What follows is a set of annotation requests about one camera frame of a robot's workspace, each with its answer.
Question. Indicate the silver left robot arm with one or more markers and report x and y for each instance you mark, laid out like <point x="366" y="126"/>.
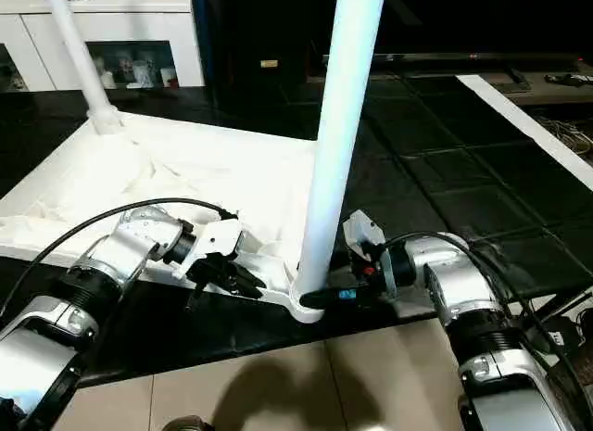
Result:
<point x="116" y="255"/>

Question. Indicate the dark rounded foot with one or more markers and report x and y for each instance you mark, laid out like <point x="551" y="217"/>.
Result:
<point x="187" y="424"/>

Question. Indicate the black box gold label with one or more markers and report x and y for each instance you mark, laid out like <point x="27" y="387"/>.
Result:
<point x="259" y="28"/>

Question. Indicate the white flat board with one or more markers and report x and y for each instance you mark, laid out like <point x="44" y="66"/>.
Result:
<point x="519" y="120"/>

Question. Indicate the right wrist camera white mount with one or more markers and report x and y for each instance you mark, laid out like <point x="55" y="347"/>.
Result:
<point x="366" y="227"/>

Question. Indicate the silver metal rail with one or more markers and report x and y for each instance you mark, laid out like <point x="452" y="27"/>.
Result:
<point x="463" y="58"/>

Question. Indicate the black stand leg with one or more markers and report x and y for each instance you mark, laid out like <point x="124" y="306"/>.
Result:
<point x="560" y="306"/>

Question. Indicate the small black flat gadget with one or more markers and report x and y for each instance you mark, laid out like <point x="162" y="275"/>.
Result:
<point x="570" y="79"/>

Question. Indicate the white cabinet glass doors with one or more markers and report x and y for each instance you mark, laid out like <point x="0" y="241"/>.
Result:
<point x="139" y="25"/>

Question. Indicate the black mat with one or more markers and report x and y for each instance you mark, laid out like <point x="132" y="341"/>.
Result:
<point x="463" y="181"/>

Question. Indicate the grey floor box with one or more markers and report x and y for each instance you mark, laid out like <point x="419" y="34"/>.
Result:
<point x="563" y="333"/>

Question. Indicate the short black bar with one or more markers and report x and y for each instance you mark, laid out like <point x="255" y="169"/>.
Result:
<point x="519" y="79"/>

